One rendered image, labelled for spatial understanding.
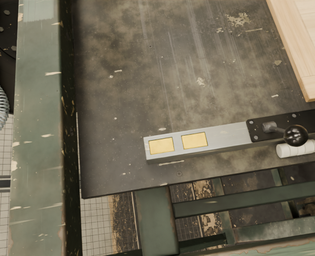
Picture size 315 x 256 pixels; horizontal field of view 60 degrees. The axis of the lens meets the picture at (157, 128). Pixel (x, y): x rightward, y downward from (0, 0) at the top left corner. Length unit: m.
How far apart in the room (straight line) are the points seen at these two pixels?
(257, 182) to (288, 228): 1.13
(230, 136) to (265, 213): 1.97
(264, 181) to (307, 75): 1.83
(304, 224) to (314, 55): 0.84
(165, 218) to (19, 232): 0.28
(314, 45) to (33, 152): 0.69
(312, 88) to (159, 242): 0.48
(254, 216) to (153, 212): 2.04
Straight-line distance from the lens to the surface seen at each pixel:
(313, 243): 0.60
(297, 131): 0.50
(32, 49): 0.69
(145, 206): 0.63
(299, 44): 0.79
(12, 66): 1.26
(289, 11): 0.85
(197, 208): 0.65
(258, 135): 0.60
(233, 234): 1.70
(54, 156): 0.55
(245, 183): 2.64
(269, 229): 1.53
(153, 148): 0.57
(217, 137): 0.59
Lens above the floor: 1.98
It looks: 31 degrees down
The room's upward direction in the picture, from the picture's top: 86 degrees counter-clockwise
